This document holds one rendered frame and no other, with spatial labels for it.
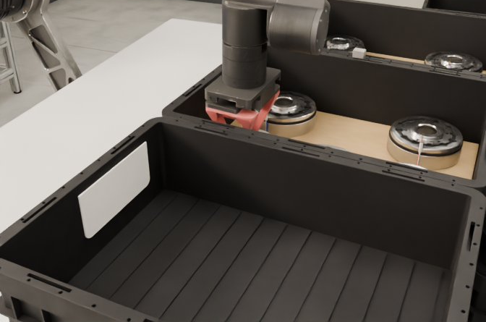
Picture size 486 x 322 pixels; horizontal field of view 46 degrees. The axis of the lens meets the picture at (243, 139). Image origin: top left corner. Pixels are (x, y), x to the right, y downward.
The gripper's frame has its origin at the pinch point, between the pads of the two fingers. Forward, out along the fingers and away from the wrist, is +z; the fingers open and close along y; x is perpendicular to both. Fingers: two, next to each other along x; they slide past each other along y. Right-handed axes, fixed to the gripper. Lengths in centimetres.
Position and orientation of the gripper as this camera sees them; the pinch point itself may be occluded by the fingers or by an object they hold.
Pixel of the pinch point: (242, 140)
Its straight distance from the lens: 78.4
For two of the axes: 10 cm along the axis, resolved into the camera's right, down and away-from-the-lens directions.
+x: -9.0, -2.4, 3.6
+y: 4.3, -4.6, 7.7
